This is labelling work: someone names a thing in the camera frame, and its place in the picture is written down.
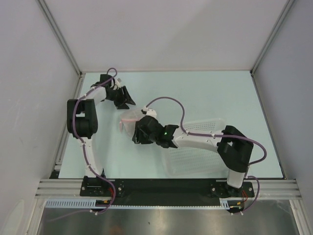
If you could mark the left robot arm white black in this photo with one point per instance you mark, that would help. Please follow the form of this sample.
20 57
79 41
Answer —
82 123

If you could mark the white perforated plastic tray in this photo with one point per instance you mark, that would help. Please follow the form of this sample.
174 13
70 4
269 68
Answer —
190 162

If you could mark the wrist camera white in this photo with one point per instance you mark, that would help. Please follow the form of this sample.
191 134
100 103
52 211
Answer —
149 112
116 84

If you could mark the white slotted cable duct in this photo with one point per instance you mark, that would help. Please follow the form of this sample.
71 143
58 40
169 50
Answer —
100 204

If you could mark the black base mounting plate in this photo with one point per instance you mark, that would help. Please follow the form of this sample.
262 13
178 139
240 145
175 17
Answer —
172 190

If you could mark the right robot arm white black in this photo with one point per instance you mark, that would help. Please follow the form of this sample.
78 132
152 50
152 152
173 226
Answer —
232 146

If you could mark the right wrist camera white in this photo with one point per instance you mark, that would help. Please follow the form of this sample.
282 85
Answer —
149 112

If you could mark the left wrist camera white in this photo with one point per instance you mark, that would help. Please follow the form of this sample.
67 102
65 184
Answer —
116 84

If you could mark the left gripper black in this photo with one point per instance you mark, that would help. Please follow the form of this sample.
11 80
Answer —
121 105

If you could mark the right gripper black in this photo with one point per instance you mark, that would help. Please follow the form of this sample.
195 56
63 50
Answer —
138 137

